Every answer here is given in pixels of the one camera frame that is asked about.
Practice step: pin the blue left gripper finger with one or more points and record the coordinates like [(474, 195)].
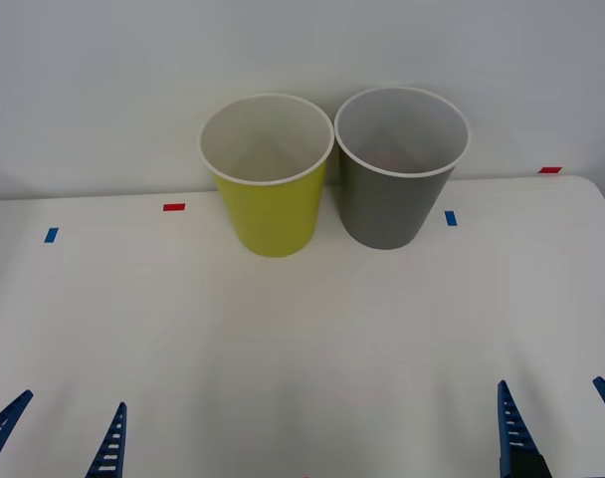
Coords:
[(4, 418), (112, 443)]

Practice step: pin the grey plastic bin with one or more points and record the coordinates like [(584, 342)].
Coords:
[(392, 209)]

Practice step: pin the yellow-green plastic bin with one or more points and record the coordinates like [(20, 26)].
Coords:
[(277, 214)]

